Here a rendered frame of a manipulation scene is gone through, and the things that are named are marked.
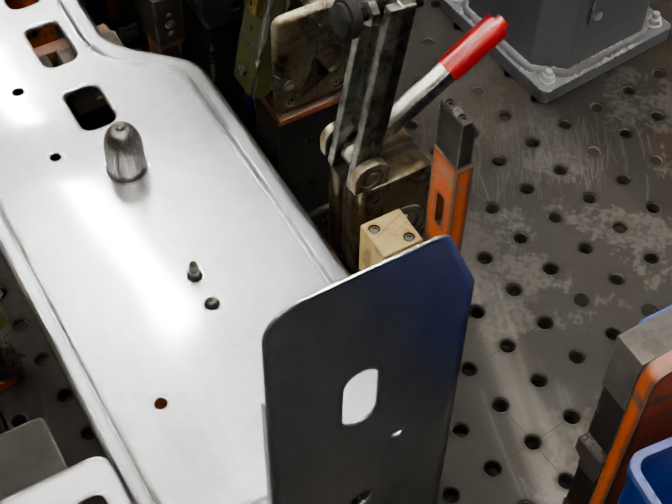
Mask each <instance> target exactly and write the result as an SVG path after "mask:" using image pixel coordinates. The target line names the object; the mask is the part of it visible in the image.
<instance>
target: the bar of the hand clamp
mask: <svg viewBox="0 0 672 504"><path fill-rule="evenodd" d="M423 5H424V0H360V2H359V5H358V4H357V2H356V1H354V0H335V1H334V3H333V6H332V7H331V12H330V18H331V23H332V26H333V29H334V31H335V32H336V34H337V35H338V36H340V37H341V38H342V39H343V40H345V41H349V40H352V42H351V47H350V52H349V57H348V62H347V67H346V72H345V77H344V82H343V87H342V91H341V96H340V101H339V106H338V111H337V116H336V121H335V126H334V131H333V136H332V141H331V146H330V151H329V156H328V162H329V163H330V165H331V166H336V165H339V164H342V163H346V162H345V161H344V159H343V158H342V157H341V153H340V152H341V150H342V147H343V145H344V144H345V143H347V142H350V141H352V140H353V139H354V138H355V137H356V141H355V145H354V150H353V154H352V159H351V163H350V168H349V172H348V177H347V181H346V186H347V187H348V189H349V190H350V177H351V174H352V172H353V171H354V169H355V168H356V167H357V166H358V165H360V164H361V163H363V162H365V161H367V160H369V159H372V158H376V157H378V158H380V156H381V152H382V148H383V144H384V140H385V135H386V131H387V127H388V123H389V119H390V115H391V111H392V107H393V103H394V99H395V95H396V91H397V87H398V82H399V78H400V74H401V70H402V66H403V62H404V58H405V54H406V50H407V46H408V42H409V38H410V34H411V30H412V25H413V21H414V17H415V13H416V9H418V8H422V7H423ZM350 191H351V190H350Z"/></svg>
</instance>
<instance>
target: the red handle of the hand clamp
mask: <svg viewBox="0 0 672 504"><path fill-rule="evenodd" d="M508 26H509V25H508V23H507V22H506V21H505V20H504V19H503V18H502V16H501V15H500V14H499V13H498V14H497V15H496V16H495V17H494V18H493V17H492V16H491V15H490V14H489V13H488V14H487V15H486V16H485V17H484V18H483V19H482V20H481V21H480V22H478V23H477V24H476V25H475V26H474V27H473V28H472V29H471V30H470V31H469V32H467V33H466V34H465V35H464V36H463V37H462V38H461V39H460V40H459V41H458V42H456V43H455V44H454V45H453V46H452V47H451V48H450V49H449V50H448V51H447V52H446V53H444V54H443V55H442V56H441V57H440V58H439V59H438V60H439V62H438V63H437V64H436V65H434V66H433V67H432V68H431V69H430V70H429V71H428V72H427V73H426V74H425V75H423V76H422V77H421V78H420V79H419V80H418V81H417V82H416V83H415V84H414V85H412V86H411V87H410V88H409V89H408V90H407V91H406V92H405V93H404V94H403V95H402V96H400V97H399V98H398V99H397V100H396V101H395V102H394V103H393V107H392V111H391V115H390V119H389V123H388V127H387V131H386V135H385V140H384V144H385V143H387V142H388V141H389V140H390V139H391V138H392V137H393V136H394V135H395V134H396V133H398V132H399V131H400V130H401V129H402V128H403V127H404V126H405V125H406V124H408V123H409V122H410V121H411V120H412V119H413V118H414V117H415V116H416V115H417V114H419V113H420V112H421V111H422V110H423V109H424V108H425V107H426V106H427V105H429V104H430V103H431V102H432V101H433V100H434V99H435V98H436V97H437V96H439V95H440V94H441V93H442V92H443V91H444V90H445V89H446V88H447V87H448V86H450V85H451V84H452V83H453V82H454V81H455V80H457V81H458V80H460V79H461V78H462V77H463V76H464V75H465V74H466V73H467V72H468V71H469V70H471V69H472V68H473V67H474V66H475V65H476V64H477V63H478V62H479V61H481V60H482V59H483V58H484V57H485V56H486V55H487V54H488V53H489V52H491V51H492V50H493V49H494V48H495V47H496V46H497V45H498V44H499V43H500V42H502V41H503V40H504V39H505V38H506V37H507V36H508V34H507V32H506V31H505V29H506V28H507V27H508ZM355 141H356V137H355V138H354V139H353V140H352V141H350V142H347V143H345V144H344V145H343V147H342V150H341V152H340V153H341V157H342V158H343V159H344V161H345V162H346V163H347V164H348V165H349V166H350V163H351V159H352V154H353V150H354V145H355ZM384 144H383V145H384Z"/></svg>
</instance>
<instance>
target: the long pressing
mask: <svg viewBox="0 0 672 504"><path fill-rule="evenodd" d="M48 25H55V26H57V27H59V28H60V30H61V31H62V33H63V35H64V36H65V38H66V39H67V41H68V43H69V44H70V46H71V47H72V49H73V51H74V52H75V54H76V58H75V59H74V60H73V61H71V62H68V63H66V64H63V65H60V66H57V67H54V68H50V67H46V66H44V64H43V63H42V61H41V60H40V58H39V56H38V55H37V53H36V51H35V50H34V48H33V46H32V45H31V43H30V41H29V40H28V34H29V33H30V32H31V31H34V30H36V29H39V28H42V27H45V26H48ZM86 88H95V89H97V90H98V91H99V92H100V93H101V95H102V96H103V98H104V100H105V101H106V103H107V104H108V106H109V108H110V109H111V111H112V112H113V114H114V116H115V119H114V121H113V122H112V123H114V122H117V121H126V122H129V123H131V124H132V125H133V126H134V127H135V128H136V129H137V130H138V132H139V133H140V135H141V138H142V141H143V146H144V152H145V158H146V162H147V169H146V172H145V173H144V174H143V175H142V176H141V177H140V178H138V179H136V180H134V181H130V182H121V181H117V180H115V179H113V178H112V177H111V176H110V175H109V174H108V171H107V163H106V158H105V154H104V149H103V139H104V135H105V132H106V130H107V128H108V127H109V126H110V125H111V124H112V123H110V124H108V125H106V126H103V127H101V128H98V129H95V130H85V129H83V128H82V127H81V126H80V124H79V122H78V121H77V119H76V117H75V116H74V114H73V112H72V111H71V109H70V108H69V106H68V104H67V102H66V99H67V97H68V96H69V95H71V94H73V93H75V92H78V91H81V90H83V89H86ZM16 89H22V90H23V91H24V93H23V94H22V95H20V96H14V95H13V91H14V90H16ZM53 154H60V155H61V159H60V160H58V161H52V160H51V159H50V157H51V156H52V155H53ZM0 252H1V254H2V255H3V257H4V259H5V261H6V263H7V265H8V267H9V269H10V271H11V273H12V275H13V277H14V279H15V281H16V283H17V285H18V287H19V289H20V291H21V292H22V294H23V296H24V298H25V300H26V302H27V304H28V306H29V308H30V310H31V312H32V314H33V316H34V318H35V320H36V322H37V324H38V326H39V328H40V329H41V331H42V333H43V335H44V337H45V339H46V341H47V343H48V345H49V347H50V349H51V351H52V353H53V355H54V357H55V359H56V361H57V363H58V365H59V366H60V368H61V370H62V372H63V374H64V376H65V378H66V380H67V382H68V384H69V386H70V388H71V390H72V392H73V394H74V396H75V398H76V400H77V402H78V403H79V405H80V407H81V409H82V411H83V413H84V415H85V417H86V419H87V421H88V423H89V425H90V427H91V429H92V431H93V433H94V435H95V437H96V439H97V440H98V442H99V444H100V446H101V448H102V450H103V452H104V454H105V456H106V458H107V460H108V461H109V462H110V463H111V464H112V466H113V468H114V470H115V472H116V474H117V476H118V478H119V480H120V482H121V484H122V486H123V488H124V490H125V492H126V493H127V495H128V497H129V499H130V501H131V503H132V504H268V500H267V486H266V472H265V458H264V444H263V430H262V417H261V403H263V404H264V406H265V399H264V384H263V369H262V354H261V339H262V334H263V332H264V330H265V329H266V327H267V325H268V324H269V323H270V322H271V320H272V319H273V318H274V317H275V316H276V315H277V314H278V313H279V312H281V311H282V310H283V309H284V308H286V307H287V306H288V305H290V304H292V303H294V302H295V301H297V300H299V299H301V298H303V297H305V296H307V295H310V294H312V293H314V292H316V291H318V290H320V289H323V288H325V287H327V286H329V285H331V284H333V283H336V282H338V281H340V280H342V279H344V278H347V277H349V276H351V275H350V273H349V272H348V271H347V269H346V268H345V266H344V265H343V263H342V262H341V261H340V259H339V258H338V256H337V255H336V254H335V252H334V251H333V249H332V248H331V247H330V245H329V244H328V242H327V241H326V240H325V238H324V237H323V235H322V234H321V232H320V231H319V230H318V228H317V227H316V225H315V224H314V223H313V221H312V220H311V218H310V217H309V216H308V214H307V213H306V211H305V210H304V208H303V207H302V206H301V204H300V203H299V201H298V200H297V199H296V197H295V196H294V194H293V193H292V192H291V190H290V189H289V187H288V186H287V185H286V183H285V182H284V180H283V179H282V177H281V176H280V175H279V173H278V172H277V170H276V169H275V168H274V166H273V165H272V163H271V162H270V161H269V159H268V158H267V156H266V155H265V154H264V152H263V151H262V149H261V148H260V146H259V145H258V144H257V142H256V141H255V139H254V138H253V137H252V135H251V134H250V132H249V131H248V130H247V128H246V127H245V125H244V124H243V122H242V121H241V120H240V118H239V117H238V115H237V114H236V113H235V111H234V110H233V108H232V107H231V106H230V104H229V103H228V101H227V100H226V99H225V97H224V96H223V94H222V93H221V91H220V90H219V89H218V87H217V86H216V84H215V83H214V82H213V80H212V79H211V77H210V76H209V75H208V73H207V72H206V71H205V70H204V69H203V68H201V67H200V66H199V65H197V64H195V63H193V62H191V61H189V60H186V59H182V58H177V57H172V56H167V55H162V54H157V53H152V52H147V51H142V50H137V49H132V48H127V47H123V46H120V45H117V44H115V43H112V42H111V41H109V40H107V39H106V38H105V37H104V36H103V35H102V34H101V33H100V31H99V30H98V28H97V27H96V25H95V24H94V22H93V20H92V19H91V17H90V16H89V14H88V13H87V11H86V10H85V8H84V7H83V5H82V4H81V2H80V1H79V0H39V1H38V2H37V3H36V4H33V5H30V6H27V7H25V8H22V9H11V8H9V7H8V5H7V3H6V2H5V0H0ZM191 261H196V262H197V264H198V266H199V271H200V272H201V273H202V278H201V280H199V281H197V282H191V281H189V280H188V279H187V275H188V273H189V268H188V267H189V263H190V262H191ZM209 297H215V298H216V299H217V300H218V301H219V302H220V306H219V307H218V308H217V309H216V310H208V309H206V308H205V306H204V304H205V302H206V301H207V299H208V298H209ZM376 381H377V371H376V370H374V369H372V370H366V371H364V372H361V373H360V374H358V375H356V376H355V377H354V378H352V379H351V380H350V381H349V382H348V383H347V385H346V386H345V389H344V394H343V423H346V424H347V423H353V422H355V421H358V420H359V419H361V418H363V417H364V416H365V415H367V414H368V413H369V412H370V411H371V409H372V408H373V407H374V404H375V395H376ZM159 398H164V399H166V400H167V401H168V404H167V406H166V407H165V408H164V409H157V408H155V406H154V402H155V401H156V400H157V399H159Z"/></svg>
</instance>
